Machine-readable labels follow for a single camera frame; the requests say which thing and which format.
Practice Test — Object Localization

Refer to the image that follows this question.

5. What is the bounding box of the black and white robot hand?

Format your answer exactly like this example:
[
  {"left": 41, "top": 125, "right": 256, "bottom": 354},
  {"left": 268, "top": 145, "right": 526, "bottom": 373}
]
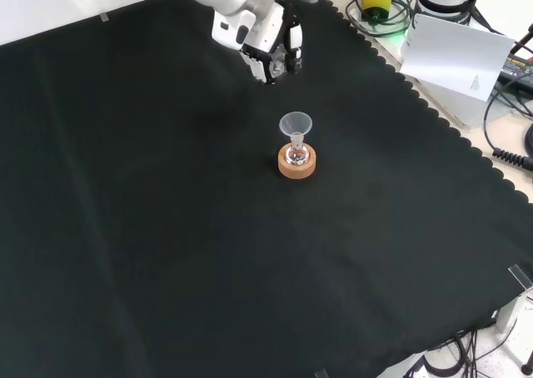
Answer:
[{"left": 239, "top": 0, "right": 305, "bottom": 86}]

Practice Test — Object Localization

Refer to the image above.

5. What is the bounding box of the clear plastic funnel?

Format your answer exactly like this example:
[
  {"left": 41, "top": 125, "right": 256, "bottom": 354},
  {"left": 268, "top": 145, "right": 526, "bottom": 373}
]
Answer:
[{"left": 278, "top": 111, "right": 314, "bottom": 144}]

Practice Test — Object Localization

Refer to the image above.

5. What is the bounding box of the yellow emergency stop button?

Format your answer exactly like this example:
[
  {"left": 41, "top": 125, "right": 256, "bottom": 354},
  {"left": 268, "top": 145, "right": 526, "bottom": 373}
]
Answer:
[{"left": 361, "top": 0, "right": 394, "bottom": 22}]

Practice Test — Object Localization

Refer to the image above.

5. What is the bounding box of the round-bottom glass flask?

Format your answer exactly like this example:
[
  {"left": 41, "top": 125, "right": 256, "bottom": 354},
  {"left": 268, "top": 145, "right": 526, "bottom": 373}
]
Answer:
[{"left": 285, "top": 132, "right": 310, "bottom": 167}]

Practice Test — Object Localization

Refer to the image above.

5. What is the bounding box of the black table cloth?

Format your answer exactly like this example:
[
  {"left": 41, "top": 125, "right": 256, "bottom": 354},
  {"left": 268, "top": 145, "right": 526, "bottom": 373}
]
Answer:
[{"left": 0, "top": 0, "right": 533, "bottom": 378}]

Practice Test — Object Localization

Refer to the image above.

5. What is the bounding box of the white box under board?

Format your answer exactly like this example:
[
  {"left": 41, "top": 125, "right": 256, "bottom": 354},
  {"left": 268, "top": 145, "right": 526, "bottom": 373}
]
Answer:
[{"left": 410, "top": 77, "right": 497, "bottom": 130}]

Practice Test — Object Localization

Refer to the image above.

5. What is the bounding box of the black power adapter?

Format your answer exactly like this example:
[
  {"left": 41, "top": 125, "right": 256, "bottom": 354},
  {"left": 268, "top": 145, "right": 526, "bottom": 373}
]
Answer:
[{"left": 496, "top": 52, "right": 533, "bottom": 86}]

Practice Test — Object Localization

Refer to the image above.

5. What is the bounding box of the large clear cloth clamp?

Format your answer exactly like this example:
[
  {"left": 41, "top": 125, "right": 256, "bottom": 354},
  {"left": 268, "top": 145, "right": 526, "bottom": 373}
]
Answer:
[{"left": 506, "top": 263, "right": 533, "bottom": 291}]

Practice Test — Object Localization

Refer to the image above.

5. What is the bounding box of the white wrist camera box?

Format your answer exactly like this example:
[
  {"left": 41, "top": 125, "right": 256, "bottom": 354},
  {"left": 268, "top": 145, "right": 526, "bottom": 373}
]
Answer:
[{"left": 211, "top": 8, "right": 257, "bottom": 49}]

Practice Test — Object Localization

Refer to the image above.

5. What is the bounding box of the black coiled cable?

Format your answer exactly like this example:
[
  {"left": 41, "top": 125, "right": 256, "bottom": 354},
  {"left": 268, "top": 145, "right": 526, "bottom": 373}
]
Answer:
[{"left": 344, "top": 0, "right": 419, "bottom": 37}]

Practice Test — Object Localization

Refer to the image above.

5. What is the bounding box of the cork ring stand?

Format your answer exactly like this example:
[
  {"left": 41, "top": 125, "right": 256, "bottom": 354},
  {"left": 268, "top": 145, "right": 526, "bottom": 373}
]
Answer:
[{"left": 277, "top": 142, "right": 318, "bottom": 181}]

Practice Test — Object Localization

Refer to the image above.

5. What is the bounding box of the black cable with ribbed plug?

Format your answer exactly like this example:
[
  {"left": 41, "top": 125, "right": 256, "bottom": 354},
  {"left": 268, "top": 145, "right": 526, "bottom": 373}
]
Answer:
[{"left": 482, "top": 76, "right": 533, "bottom": 169}]

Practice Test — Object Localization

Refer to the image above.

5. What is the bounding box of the black cable bundle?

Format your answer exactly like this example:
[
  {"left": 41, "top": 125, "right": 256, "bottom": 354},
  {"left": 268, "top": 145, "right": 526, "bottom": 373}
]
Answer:
[{"left": 400, "top": 330, "right": 503, "bottom": 378}]

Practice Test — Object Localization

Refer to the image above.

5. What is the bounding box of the white table leg frame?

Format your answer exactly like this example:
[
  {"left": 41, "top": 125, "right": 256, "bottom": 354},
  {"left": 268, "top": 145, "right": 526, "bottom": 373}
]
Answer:
[{"left": 494, "top": 288, "right": 533, "bottom": 367}]

